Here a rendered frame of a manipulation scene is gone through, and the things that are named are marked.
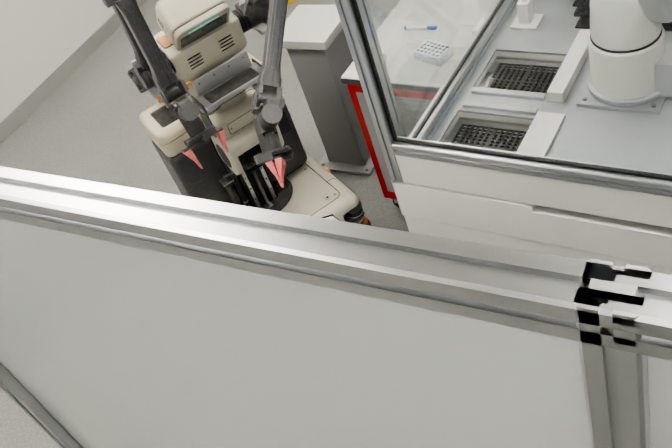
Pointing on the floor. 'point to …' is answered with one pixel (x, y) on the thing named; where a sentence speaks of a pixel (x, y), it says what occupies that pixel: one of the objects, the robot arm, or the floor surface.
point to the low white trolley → (369, 131)
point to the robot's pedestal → (327, 85)
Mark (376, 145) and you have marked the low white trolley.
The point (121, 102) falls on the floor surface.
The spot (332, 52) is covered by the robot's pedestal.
